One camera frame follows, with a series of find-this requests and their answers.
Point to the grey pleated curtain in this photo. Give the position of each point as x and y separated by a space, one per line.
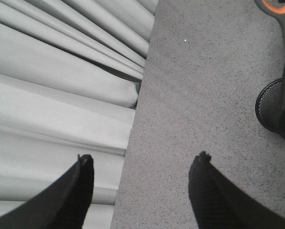
70 76

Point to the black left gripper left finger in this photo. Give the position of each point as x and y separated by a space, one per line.
62 205

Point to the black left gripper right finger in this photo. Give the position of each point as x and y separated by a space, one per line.
218 203

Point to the black mesh pen bucket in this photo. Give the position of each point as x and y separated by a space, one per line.
268 110

